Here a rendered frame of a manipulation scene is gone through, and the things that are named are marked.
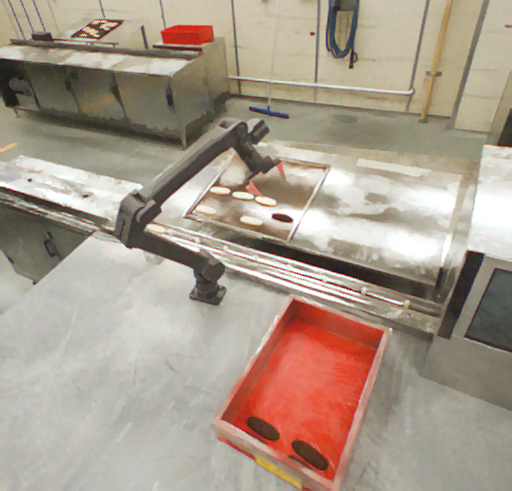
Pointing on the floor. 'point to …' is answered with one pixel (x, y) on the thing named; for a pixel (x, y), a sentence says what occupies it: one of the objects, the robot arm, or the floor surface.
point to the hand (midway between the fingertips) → (273, 187)
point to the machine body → (25, 217)
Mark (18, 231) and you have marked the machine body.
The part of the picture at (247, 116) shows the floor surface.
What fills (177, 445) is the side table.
